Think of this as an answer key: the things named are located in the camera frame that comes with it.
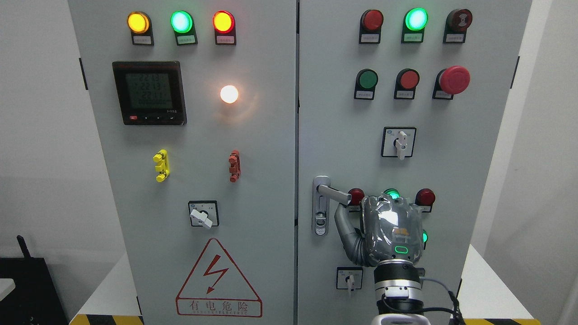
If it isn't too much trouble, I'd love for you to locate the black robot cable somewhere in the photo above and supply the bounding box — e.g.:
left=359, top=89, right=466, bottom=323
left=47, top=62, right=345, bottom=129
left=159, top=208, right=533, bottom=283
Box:
left=382, top=278, right=466, bottom=325

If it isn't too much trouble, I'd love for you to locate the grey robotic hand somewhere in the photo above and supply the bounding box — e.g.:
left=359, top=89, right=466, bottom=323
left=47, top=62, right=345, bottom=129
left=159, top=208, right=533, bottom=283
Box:
left=334, top=194, right=424, bottom=267

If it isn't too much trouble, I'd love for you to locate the white lever selector switch upper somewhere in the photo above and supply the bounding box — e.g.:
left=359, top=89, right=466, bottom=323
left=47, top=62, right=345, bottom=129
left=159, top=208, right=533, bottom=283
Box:
left=381, top=127, right=417, bottom=160

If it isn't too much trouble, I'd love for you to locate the red push button upper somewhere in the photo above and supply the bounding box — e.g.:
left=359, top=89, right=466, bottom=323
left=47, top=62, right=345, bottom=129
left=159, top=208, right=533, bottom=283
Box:
left=394, top=69, right=420, bottom=100

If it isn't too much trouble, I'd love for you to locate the grey cabinet door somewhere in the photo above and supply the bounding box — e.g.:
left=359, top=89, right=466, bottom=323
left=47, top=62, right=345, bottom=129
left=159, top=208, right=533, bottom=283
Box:
left=69, top=0, right=297, bottom=325
left=297, top=0, right=532, bottom=325

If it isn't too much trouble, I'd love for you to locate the green indicator lamp left door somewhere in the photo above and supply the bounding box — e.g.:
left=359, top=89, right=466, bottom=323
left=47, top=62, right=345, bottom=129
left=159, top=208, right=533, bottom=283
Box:
left=171, top=10, right=198, bottom=46

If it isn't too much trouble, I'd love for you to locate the red-orange indicator lamp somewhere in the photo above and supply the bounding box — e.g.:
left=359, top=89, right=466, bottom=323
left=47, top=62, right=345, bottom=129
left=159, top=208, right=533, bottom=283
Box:
left=212, top=10, right=237, bottom=46

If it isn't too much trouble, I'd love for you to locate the silver door handle lock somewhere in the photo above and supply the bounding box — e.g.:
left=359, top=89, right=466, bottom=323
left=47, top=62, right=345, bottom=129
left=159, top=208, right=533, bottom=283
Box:
left=312, top=175, right=352, bottom=235

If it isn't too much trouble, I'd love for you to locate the white glowing indicator lamp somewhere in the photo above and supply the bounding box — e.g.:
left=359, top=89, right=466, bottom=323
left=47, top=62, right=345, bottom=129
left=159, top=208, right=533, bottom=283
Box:
left=219, top=85, right=239, bottom=104

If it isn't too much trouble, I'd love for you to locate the green lamp middle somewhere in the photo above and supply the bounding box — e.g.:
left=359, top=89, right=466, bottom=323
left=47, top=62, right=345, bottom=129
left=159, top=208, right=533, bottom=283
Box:
left=382, top=188, right=401, bottom=200

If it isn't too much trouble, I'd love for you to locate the green lamp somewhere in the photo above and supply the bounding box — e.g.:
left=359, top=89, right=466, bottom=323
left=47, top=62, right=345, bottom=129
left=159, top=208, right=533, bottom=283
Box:
left=422, top=230, right=429, bottom=250
left=382, top=188, right=401, bottom=200

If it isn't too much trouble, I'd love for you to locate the white lever selector switch left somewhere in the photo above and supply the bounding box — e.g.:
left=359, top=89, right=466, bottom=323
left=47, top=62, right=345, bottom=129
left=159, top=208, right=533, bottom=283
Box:
left=188, top=201, right=219, bottom=229

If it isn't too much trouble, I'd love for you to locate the white lever selector switch lower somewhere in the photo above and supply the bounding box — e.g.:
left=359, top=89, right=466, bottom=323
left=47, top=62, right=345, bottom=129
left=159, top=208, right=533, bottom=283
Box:
left=335, top=267, right=364, bottom=298

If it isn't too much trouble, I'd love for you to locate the green lamp top right door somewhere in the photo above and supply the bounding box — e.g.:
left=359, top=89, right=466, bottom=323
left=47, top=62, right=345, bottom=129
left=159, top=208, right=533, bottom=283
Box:
left=401, top=7, right=428, bottom=43

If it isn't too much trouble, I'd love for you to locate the dark red buzzer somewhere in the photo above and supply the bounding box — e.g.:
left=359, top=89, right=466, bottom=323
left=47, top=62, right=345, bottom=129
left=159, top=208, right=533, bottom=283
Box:
left=443, top=9, right=473, bottom=44

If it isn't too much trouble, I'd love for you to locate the yellow terminal connector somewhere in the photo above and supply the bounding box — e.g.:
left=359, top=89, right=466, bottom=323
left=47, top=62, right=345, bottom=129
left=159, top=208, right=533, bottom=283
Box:
left=153, top=149, right=171, bottom=183

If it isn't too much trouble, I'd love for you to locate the red emergency stop mushroom button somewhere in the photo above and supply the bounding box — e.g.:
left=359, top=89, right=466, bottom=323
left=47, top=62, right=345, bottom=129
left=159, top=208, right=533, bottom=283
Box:
left=432, top=65, right=471, bottom=100

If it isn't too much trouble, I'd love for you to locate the red lamp middle left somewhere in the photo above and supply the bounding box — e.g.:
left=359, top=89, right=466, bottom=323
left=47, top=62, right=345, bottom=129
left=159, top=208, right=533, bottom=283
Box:
left=348, top=188, right=365, bottom=213

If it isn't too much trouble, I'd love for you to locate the white lever selector switch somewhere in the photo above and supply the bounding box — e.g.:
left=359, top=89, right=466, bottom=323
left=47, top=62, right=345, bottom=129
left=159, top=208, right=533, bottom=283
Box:
left=335, top=267, right=364, bottom=298
left=381, top=127, right=417, bottom=160
left=188, top=201, right=219, bottom=229

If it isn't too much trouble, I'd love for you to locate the red terminal connector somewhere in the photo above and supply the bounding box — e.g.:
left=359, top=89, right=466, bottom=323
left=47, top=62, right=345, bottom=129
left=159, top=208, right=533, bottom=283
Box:
left=228, top=150, right=241, bottom=183

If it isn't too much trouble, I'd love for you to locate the green lamp lower right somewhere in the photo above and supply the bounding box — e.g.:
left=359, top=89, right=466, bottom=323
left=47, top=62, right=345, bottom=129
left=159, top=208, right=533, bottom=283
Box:
left=422, top=230, right=429, bottom=250

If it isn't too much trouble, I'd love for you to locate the black digital power meter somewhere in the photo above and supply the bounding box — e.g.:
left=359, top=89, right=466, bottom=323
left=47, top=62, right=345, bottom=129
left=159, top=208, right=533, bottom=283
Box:
left=112, top=61, right=186, bottom=125

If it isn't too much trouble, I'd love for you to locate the white cabinet base platform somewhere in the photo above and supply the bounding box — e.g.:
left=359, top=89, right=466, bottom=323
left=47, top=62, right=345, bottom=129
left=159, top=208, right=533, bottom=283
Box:
left=70, top=246, right=540, bottom=325

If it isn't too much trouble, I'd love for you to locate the dark red lamp middle right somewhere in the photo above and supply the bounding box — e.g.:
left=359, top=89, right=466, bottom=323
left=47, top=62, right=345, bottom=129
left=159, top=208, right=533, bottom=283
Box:
left=415, top=188, right=436, bottom=213

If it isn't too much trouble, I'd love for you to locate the red electric hazard warning sticker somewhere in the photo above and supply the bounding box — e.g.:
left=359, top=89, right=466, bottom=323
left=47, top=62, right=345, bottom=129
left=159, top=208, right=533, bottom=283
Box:
left=175, top=238, right=263, bottom=318

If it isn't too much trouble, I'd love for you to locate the black box with antenna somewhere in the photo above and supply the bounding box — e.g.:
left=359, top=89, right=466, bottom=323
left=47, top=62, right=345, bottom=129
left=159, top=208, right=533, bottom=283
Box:
left=0, top=235, right=69, bottom=325

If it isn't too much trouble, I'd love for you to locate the green push button upper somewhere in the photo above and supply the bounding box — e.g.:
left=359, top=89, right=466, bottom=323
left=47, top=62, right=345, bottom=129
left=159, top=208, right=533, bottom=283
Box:
left=354, top=69, right=378, bottom=100

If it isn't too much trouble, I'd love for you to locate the yellow indicator lamp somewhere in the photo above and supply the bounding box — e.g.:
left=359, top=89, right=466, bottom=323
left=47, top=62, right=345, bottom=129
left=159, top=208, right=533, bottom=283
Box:
left=127, top=12, right=154, bottom=46

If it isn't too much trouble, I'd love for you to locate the red lamp top right door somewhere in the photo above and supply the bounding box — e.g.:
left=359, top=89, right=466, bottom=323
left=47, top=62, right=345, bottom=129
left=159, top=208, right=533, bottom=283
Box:
left=359, top=9, right=384, bottom=44

